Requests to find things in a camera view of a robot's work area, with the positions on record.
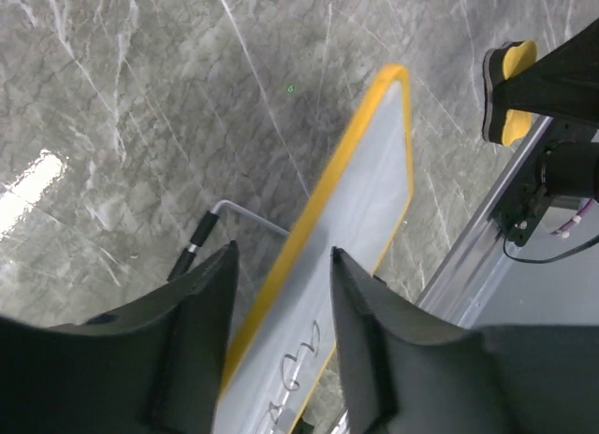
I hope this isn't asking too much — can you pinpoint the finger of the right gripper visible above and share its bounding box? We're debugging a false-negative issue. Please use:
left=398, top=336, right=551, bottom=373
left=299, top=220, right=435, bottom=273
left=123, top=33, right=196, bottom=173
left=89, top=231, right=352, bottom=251
left=512, top=21, right=598, bottom=127

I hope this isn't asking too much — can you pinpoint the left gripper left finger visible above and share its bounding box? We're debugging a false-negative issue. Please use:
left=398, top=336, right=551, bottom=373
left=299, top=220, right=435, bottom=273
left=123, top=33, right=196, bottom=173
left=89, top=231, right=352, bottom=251
left=1, top=242, right=239, bottom=433

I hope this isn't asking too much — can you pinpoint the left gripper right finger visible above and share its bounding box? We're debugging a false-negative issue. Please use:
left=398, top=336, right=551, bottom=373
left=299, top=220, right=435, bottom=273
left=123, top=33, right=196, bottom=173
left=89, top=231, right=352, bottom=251
left=330, top=248, right=598, bottom=433

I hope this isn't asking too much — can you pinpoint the yellow bone-shaped eraser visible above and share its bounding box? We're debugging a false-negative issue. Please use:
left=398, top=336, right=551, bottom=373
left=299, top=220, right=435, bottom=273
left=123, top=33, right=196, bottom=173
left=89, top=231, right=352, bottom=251
left=482, top=40, right=537, bottom=146

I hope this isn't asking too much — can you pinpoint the yellow framed whiteboard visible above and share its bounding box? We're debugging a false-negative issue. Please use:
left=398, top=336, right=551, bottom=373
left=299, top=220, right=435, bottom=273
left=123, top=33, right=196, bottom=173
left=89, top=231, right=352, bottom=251
left=213, top=64, right=414, bottom=433

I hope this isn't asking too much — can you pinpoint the metal wire whiteboard stand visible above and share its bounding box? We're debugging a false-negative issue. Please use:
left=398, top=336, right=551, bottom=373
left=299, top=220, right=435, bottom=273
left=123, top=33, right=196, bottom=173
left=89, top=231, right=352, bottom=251
left=167, top=199, right=290, bottom=282

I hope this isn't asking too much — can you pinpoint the aluminium mounting rail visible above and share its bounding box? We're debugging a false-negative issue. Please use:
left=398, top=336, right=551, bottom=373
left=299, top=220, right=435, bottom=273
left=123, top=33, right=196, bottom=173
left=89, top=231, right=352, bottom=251
left=417, top=117, right=598, bottom=327

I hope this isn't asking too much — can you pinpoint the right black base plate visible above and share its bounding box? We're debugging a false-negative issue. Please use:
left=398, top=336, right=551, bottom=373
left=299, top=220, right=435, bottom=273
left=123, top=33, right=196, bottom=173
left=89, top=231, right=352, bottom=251
left=490, top=141, right=560, bottom=247

